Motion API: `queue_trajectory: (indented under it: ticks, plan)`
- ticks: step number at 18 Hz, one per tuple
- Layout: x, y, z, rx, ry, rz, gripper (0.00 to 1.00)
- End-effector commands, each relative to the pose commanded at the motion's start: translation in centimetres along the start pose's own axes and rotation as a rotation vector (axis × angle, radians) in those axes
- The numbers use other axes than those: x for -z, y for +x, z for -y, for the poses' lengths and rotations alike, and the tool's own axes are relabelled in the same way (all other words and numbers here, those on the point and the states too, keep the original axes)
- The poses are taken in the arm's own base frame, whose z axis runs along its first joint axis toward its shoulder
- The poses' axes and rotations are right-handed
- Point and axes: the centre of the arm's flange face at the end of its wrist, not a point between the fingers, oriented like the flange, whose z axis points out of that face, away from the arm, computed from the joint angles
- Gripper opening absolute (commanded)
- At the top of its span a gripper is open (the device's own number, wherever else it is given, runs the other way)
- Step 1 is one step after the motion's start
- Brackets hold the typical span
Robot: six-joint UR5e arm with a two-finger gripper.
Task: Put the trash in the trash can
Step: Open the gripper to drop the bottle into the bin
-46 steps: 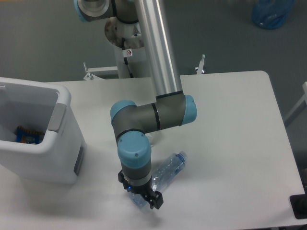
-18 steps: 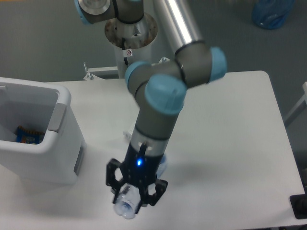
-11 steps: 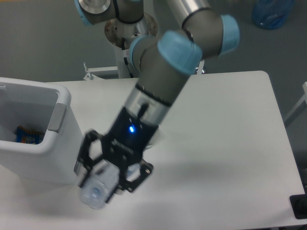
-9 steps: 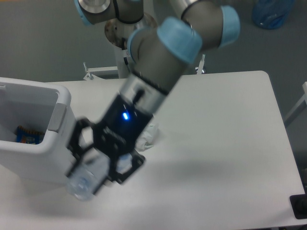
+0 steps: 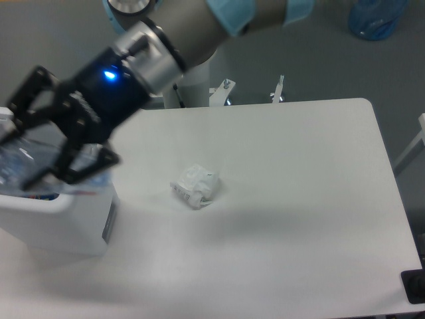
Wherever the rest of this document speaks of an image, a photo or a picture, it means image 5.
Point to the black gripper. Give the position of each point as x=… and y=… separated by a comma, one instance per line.
x=109, y=94

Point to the clear plastic water bottle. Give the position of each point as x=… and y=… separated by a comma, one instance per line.
x=22, y=159

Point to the white paper bag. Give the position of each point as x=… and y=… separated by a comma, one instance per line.
x=196, y=186

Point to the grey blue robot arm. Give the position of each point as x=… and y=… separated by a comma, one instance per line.
x=160, y=44

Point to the white trash can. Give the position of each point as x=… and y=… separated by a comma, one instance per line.
x=74, y=223

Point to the blue snack wrapper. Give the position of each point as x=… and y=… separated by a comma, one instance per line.
x=45, y=197

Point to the blue plastic bag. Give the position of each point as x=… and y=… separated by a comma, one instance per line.
x=375, y=20

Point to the black clamp at table corner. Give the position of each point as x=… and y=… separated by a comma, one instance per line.
x=413, y=282

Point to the white pedestal foot bracket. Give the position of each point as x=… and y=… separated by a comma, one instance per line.
x=220, y=96

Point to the white levelling foot bracket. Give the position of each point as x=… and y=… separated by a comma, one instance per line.
x=278, y=95

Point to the white frame at right edge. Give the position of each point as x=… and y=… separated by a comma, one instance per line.
x=411, y=151

